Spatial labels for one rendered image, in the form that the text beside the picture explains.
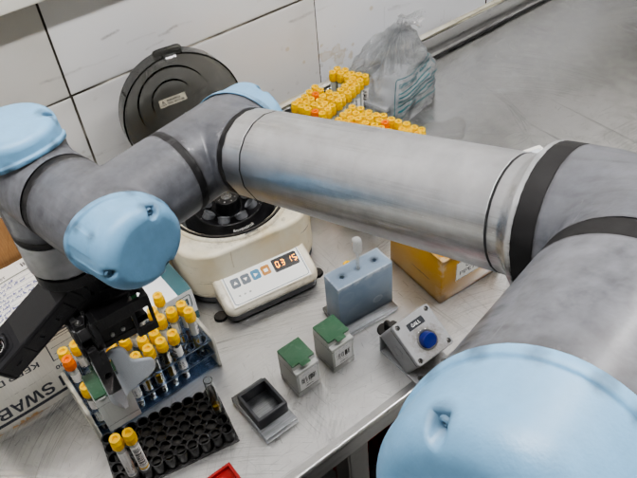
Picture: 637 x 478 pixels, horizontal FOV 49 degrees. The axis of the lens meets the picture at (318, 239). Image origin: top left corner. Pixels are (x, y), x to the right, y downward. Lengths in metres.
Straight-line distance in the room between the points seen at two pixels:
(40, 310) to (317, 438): 0.46
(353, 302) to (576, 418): 0.85
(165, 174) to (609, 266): 0.36
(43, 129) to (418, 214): 0.32
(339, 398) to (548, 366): 0.80
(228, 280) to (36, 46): 0.48
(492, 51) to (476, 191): 1.39
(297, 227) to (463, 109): 0.57
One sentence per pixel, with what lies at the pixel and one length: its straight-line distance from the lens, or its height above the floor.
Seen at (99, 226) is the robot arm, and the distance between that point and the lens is 0.53.
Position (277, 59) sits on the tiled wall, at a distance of 1.48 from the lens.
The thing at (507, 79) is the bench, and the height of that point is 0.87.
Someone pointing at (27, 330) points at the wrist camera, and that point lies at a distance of 0.74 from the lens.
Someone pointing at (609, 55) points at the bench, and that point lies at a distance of 1.83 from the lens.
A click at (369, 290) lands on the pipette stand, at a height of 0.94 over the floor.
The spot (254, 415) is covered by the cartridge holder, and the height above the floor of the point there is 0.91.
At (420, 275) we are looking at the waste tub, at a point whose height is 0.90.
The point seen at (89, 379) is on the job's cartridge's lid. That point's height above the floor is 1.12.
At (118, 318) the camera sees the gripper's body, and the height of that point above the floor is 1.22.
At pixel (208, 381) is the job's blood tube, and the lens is 0.99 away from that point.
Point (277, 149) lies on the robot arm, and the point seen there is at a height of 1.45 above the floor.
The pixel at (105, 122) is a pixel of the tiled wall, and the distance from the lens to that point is 1.34.
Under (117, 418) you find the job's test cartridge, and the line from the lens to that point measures 0.87.
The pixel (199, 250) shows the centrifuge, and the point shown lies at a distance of 1.13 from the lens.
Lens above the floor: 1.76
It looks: 44 degrees down
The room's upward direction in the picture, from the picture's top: 6 degrees counter-clockwise
